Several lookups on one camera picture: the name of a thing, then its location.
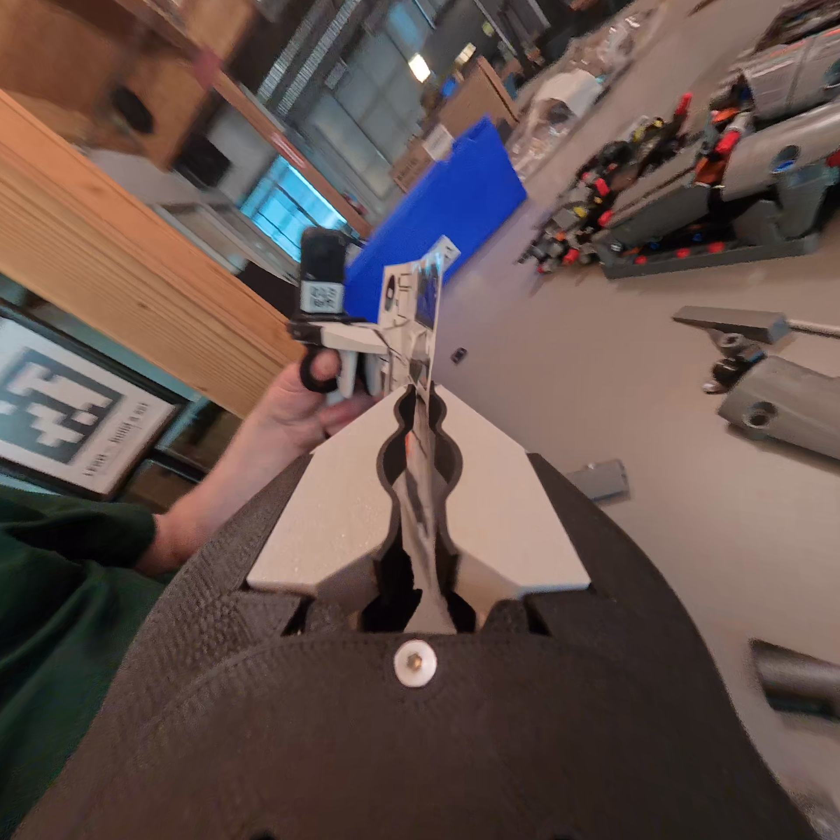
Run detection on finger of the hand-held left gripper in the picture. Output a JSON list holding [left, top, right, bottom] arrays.
[[322, 323, 386, 360]]

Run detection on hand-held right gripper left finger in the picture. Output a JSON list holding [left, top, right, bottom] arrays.
[[245, 384, 421, 634]]

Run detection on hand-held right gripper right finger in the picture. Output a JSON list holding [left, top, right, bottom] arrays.
[[428, 382, 592, 634]]

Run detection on lego sticker sheet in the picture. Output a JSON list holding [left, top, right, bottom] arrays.
[[381, 235, 462, 634]]

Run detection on grey lego car model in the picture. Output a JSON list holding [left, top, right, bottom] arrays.
[[518, 0, 840, 280]]

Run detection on person's left forearm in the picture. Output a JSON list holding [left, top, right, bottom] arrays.
[[141, 420, 315, 578]]

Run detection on light grey lego brick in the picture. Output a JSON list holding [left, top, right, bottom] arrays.
[[567, 459, 630, 503]]

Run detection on grey lego wedge plate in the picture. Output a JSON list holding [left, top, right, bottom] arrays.
[[672, 305, 790, 345]]

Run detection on clear bag of lego parts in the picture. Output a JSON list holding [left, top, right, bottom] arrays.
[[512, 13, 651, 178]]

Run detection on grey curved lego panel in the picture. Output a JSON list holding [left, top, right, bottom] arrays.
[[717, 354, 840, 460]]

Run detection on dark grey lego panel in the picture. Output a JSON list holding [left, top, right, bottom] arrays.
[[748, 640, 840, 724]]

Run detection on person's left hand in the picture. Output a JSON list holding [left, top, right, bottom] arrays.
[[251, 357, 375, 460]]

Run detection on blue plastic bin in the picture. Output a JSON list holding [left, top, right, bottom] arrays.
[[344, 117, 528, 322]]

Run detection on cardboard boxes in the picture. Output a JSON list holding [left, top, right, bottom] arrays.
[[390, 56, 519, 191]]

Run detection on person's dark clothing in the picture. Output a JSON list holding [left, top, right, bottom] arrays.
[[0, 486, 166, 828]]

